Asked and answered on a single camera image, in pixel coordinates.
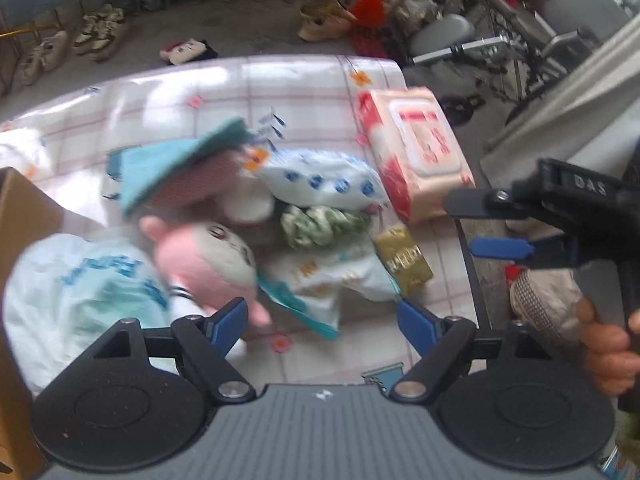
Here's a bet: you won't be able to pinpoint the checkered plastic tablecloth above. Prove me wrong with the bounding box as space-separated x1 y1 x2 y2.
0 55 488 396

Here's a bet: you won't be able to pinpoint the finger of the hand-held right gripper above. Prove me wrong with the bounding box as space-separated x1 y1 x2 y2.
469 237 576 268
442 187 521 222

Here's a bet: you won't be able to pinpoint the pink wet wipes pack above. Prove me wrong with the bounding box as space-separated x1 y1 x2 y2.
357 87 476 224

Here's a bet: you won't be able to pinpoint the pink sponge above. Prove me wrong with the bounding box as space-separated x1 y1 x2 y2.
150 152 251 208

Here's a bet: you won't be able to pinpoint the white plastic shopping bag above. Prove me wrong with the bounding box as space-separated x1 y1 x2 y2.
2 232 181 396

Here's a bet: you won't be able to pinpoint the teal microfibre cloth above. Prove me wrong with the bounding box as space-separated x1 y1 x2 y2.
107 117 256 217

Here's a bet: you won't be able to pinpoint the gold foil packet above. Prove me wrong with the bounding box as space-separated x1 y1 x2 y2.
375 225 435 297

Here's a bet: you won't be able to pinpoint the plush character slipper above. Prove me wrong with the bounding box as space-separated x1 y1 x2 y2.
160 37 219 66

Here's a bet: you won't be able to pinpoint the red cloth item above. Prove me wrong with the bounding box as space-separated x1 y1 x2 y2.
347 0 396 58

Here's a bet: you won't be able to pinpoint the white chunky shoe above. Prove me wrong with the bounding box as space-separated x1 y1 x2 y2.
17 42 46 87
35 30 68 72

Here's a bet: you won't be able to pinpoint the pink plush toy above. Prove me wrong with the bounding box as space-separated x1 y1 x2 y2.
140 215 273 356

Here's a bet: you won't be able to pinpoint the green scrunchie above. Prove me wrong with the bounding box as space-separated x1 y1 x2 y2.
280 204 373 250

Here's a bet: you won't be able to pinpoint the person's right hand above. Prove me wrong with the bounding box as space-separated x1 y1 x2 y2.
575 297 640 400

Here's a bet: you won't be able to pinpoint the white fabric cover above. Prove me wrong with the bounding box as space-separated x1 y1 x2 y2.
480 25 640 201

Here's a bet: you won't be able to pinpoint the grey folding chair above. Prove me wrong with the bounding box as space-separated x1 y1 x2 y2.
505 0 631 86

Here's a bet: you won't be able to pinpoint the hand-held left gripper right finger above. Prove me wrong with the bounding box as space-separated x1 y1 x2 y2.
390 297 551 404

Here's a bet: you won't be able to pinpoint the white plastic container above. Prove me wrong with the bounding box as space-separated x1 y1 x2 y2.
220 180 276 224

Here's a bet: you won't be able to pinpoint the beige slippers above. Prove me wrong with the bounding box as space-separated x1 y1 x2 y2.
297 0 358 43

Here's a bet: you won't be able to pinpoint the houndstooth fabric slipper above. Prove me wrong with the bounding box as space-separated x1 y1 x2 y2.
505 262 586 342

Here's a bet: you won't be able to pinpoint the white tissue pack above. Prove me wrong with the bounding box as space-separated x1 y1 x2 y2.
257 147 391 211

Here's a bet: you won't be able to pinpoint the white packet with orange print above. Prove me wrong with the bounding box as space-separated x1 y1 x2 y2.
257 247 401 339

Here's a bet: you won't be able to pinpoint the black shoe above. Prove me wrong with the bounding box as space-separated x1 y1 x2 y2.
440 95 486 122

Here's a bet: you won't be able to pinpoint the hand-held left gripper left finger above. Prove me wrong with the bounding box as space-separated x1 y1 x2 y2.
92 297 256 404

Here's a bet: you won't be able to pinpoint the brown cardboard box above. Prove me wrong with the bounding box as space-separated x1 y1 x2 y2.
0 167 66 480

